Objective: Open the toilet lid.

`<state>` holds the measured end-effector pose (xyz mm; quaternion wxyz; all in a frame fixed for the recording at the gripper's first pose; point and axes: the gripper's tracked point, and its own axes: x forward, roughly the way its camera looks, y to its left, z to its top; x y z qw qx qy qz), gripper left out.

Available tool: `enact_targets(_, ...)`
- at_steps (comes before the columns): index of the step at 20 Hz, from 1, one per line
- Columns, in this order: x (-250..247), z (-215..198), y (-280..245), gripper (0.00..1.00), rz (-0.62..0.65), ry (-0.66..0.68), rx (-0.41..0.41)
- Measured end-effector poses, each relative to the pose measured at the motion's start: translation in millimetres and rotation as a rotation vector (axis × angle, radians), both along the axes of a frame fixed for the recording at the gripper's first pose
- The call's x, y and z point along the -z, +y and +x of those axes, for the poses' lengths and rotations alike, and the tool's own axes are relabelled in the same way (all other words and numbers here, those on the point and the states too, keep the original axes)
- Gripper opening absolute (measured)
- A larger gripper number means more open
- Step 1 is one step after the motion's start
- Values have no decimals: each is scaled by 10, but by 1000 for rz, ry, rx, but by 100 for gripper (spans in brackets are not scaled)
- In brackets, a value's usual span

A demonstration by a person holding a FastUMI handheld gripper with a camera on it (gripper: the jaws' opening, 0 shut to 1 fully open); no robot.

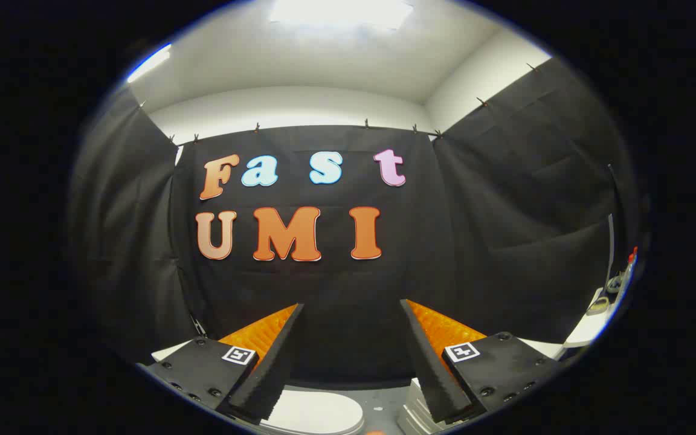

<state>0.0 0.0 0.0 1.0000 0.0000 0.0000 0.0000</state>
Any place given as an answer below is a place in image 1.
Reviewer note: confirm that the bottle with red cap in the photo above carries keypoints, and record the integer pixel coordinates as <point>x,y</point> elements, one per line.
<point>631,266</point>

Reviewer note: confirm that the grey vertical pole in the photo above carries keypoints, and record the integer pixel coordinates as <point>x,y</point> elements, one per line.
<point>611,229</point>

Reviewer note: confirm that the ceiling light panel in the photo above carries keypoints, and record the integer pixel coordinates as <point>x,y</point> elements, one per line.
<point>342,12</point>

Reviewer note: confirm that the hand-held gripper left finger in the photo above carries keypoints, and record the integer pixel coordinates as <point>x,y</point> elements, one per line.
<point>269,374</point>

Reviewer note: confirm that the white side shelf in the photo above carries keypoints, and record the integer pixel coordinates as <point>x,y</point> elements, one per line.
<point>586,329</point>

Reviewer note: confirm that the black backdrop cloth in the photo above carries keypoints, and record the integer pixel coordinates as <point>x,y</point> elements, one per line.
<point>348,284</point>

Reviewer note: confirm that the row of small cloth clips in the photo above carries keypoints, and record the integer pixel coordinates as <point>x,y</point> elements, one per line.
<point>257,127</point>

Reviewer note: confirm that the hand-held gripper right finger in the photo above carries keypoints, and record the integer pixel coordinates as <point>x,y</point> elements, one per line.
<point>438,380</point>

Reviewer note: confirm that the roll of tape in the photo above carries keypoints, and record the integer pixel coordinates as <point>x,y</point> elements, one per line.
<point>590,308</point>

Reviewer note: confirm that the thin dark rod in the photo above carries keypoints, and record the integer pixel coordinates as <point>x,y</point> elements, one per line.
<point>198,325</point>

